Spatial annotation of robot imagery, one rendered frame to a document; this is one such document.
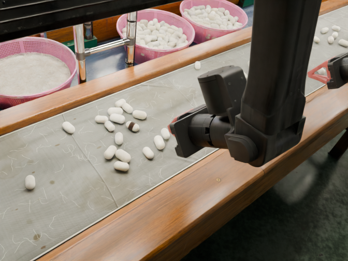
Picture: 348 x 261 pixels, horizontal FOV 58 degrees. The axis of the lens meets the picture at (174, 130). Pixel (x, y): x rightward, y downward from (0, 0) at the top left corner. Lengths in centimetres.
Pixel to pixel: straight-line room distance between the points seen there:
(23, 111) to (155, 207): 39
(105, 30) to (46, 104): 46
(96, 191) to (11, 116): 27
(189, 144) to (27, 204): 33
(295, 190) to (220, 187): 114
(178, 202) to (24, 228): 29
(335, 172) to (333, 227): 37
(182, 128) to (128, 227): 21
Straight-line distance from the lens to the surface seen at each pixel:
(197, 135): 52
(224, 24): 129
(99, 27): 117
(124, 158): 70
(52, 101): 82
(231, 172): 71
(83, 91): 84
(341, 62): 87
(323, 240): 171
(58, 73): 97
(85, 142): 75
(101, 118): 78
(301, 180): 186
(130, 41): 90
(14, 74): 97
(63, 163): 72
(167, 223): 62
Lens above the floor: 131
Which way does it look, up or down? 46 degrees down
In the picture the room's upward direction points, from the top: 12 degrees clockwise
